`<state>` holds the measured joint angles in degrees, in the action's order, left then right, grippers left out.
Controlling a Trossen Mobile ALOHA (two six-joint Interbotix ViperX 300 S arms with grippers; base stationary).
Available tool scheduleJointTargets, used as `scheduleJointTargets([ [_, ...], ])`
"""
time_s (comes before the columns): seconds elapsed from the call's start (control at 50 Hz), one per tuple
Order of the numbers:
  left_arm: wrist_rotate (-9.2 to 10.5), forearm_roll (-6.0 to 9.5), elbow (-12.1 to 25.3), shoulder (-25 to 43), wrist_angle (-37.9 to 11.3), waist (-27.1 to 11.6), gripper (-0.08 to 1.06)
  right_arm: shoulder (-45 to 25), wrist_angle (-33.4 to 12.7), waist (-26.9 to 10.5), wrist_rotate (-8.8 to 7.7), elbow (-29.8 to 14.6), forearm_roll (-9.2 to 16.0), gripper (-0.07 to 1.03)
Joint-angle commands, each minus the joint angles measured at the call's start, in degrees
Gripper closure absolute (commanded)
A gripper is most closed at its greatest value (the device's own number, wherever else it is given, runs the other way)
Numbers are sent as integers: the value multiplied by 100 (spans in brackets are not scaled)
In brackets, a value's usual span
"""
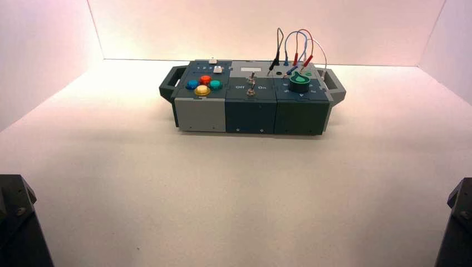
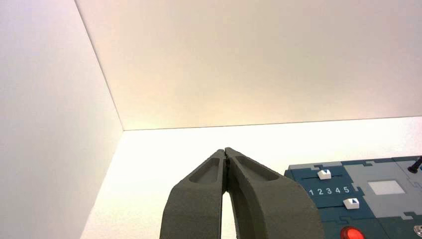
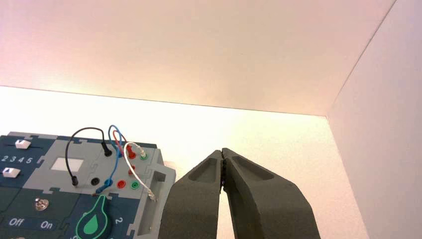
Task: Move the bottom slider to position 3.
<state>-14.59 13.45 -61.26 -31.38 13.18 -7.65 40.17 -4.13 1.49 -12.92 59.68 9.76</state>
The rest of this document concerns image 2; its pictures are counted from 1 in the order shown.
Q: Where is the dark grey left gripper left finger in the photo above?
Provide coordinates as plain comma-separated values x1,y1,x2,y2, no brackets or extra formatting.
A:
159,149,228,239

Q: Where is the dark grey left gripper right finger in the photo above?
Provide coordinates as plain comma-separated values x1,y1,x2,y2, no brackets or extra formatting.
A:
225,147,326,239

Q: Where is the blue and grey task board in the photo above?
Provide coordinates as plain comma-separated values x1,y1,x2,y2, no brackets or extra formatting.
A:
284,155,422,239

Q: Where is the red round push button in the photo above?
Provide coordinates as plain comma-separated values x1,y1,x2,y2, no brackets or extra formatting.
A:
340,226,366,239

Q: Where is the white rectangular display window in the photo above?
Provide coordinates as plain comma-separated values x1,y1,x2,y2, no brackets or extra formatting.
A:
368,180,406,196

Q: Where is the black banana plug cable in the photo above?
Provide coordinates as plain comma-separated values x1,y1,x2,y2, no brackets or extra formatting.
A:
408,157,422,173

